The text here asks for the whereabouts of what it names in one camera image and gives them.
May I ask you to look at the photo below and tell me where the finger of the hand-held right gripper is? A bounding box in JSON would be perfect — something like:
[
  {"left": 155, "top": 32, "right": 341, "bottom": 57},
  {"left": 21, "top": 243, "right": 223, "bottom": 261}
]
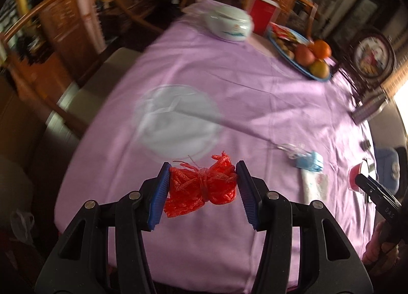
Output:
[{"left": 355, "top": 174, "right": 400, "bottom": 218}]

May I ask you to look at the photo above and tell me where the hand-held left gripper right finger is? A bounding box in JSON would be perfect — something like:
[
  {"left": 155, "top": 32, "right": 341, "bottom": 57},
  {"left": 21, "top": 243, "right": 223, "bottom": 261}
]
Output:
[{"left": 236, "top": 160, "right": 373, "bottom": 294}]

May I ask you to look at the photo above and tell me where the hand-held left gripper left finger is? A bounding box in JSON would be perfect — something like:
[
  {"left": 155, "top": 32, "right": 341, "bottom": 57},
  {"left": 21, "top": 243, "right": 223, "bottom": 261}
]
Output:
[{"left": 35, "top": 162, "right": 171, "bottom": 294}]

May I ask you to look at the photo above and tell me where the red mesh net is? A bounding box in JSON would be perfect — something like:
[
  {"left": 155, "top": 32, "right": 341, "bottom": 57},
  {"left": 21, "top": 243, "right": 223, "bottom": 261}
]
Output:
[{"left": 163, "top": 151, "right": 239, "bottom": 218}]

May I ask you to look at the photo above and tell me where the person's right hand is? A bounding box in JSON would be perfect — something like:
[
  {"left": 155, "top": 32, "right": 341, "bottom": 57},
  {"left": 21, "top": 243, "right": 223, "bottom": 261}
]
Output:
[{"left": 362, "top": 220, "right": 400, "bottom": 270}]

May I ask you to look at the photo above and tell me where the red plastic cup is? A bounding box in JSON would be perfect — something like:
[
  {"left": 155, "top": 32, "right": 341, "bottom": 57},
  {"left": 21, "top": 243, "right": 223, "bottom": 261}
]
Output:
[{"left": 348, "top": 162, "right": 370, "bottom": 192}]

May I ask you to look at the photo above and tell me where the blue cap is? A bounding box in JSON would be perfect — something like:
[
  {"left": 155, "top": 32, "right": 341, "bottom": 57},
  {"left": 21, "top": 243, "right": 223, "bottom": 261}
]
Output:
[{"left": 374, "top": 147, "right": 401, "bottom": 193}]

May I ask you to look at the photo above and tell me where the white tissue paper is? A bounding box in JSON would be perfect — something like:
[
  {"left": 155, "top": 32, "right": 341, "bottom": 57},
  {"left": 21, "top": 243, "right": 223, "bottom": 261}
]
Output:
[{"left": 301, "top": 171, "right": 329, "bottom": 203}]

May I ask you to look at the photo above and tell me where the light blue ribbed object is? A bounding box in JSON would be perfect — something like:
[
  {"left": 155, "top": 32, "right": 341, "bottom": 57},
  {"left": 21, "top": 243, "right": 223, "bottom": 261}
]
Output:
[{"left": 277, "top": 142, "right": 324, "bottom": 172}]

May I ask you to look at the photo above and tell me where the metal tin box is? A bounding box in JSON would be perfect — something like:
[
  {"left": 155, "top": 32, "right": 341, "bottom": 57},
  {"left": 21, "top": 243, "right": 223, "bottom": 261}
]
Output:
[{"left": 351, "top": 90, "right": 391, "bottom": 124}]

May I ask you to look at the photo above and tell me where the purple tablecloth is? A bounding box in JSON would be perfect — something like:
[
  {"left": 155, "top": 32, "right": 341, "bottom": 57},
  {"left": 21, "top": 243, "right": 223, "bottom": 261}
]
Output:
[{"left": 54, "top": 1, "right": 375, "bottom": 285}]

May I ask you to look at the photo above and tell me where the beige seat cushion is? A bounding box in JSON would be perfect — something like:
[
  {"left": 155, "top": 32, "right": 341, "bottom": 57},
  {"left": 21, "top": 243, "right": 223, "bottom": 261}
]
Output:
[{"left": 57, "top": 47, "right": 141, "bottom": 125}]

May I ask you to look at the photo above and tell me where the framed decorative plate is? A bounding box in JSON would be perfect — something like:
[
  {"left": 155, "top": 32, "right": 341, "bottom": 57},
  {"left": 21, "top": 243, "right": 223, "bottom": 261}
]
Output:
[{"left": 339, "top": 28, "right": 396, "bottom": 103}]

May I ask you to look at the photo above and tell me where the yellow red apple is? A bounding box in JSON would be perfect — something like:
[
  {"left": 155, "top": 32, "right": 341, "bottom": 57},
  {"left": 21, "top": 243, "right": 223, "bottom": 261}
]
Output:
[{"left": 309, "top": 59, "right": 330, "bottom": 78}]

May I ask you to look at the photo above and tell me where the white plastic bag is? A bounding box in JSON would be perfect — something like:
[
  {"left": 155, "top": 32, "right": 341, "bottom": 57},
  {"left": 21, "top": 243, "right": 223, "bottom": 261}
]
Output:
[{"left": 11, "top": 211, "right": 35, "bottom": 243}]

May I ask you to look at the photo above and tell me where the blue fruit plate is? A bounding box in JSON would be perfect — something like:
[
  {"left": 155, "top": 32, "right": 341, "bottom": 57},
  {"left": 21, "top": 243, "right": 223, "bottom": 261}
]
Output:
[{"left": 266, "top": 23, "right": 333, "bottom": 82}]

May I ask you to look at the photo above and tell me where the orange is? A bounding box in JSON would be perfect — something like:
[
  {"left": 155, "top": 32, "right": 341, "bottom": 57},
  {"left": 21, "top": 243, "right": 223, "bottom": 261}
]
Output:
[{"left": 311, "top": 40, "right": 332, "bottom": 59}]

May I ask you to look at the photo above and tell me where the red snack packet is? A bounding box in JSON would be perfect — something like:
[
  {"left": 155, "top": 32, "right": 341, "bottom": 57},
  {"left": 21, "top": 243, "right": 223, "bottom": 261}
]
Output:
[{"left": 271, "top": 23, "right": 307, "bottom": 42}]

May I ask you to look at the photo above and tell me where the white ceramic lidded bowl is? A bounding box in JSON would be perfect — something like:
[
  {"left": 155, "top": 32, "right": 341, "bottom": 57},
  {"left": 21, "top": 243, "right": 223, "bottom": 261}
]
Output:
[{"left": 204, "top": 5, "right": 254, "bottom": 41}]

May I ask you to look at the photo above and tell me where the red box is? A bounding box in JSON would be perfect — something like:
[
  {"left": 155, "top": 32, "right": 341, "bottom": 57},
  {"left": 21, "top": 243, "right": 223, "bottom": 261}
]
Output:
[{"left": 249, "top": 0, "right": 280, "bottom": 35}]

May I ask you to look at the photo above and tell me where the dark wooden side table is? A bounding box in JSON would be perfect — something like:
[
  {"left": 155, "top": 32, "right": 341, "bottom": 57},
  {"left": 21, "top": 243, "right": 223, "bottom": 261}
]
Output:
[{"left": 96, "top": 0, "right": 179, "bottom": 36}]

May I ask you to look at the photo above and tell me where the wooden armchair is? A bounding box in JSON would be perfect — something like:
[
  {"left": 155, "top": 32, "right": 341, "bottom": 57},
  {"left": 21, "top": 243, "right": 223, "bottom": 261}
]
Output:
[{"left": 0, "top": 0, "right": 163, "bottom": 138}]

